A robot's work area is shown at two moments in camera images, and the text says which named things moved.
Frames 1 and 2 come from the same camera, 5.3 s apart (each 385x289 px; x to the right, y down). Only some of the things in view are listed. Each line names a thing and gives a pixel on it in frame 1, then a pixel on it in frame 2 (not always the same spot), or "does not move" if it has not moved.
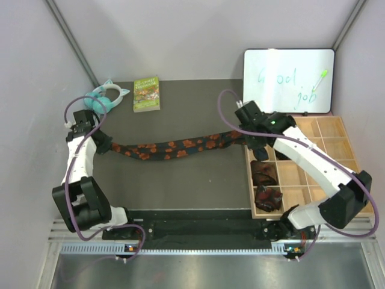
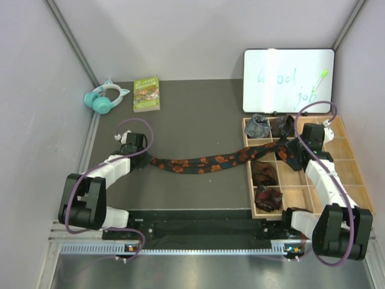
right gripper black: (254, 145) -> (290, 146)
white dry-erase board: (290, 80) does not move
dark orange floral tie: (153, 151) -> (207, 163)
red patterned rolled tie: (267, 199) does not move
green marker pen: (322, 75) does not move
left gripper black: (106, 145) -> (147, 159)
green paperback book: (146, 94) does not move
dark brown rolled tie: (264, 173) does not move
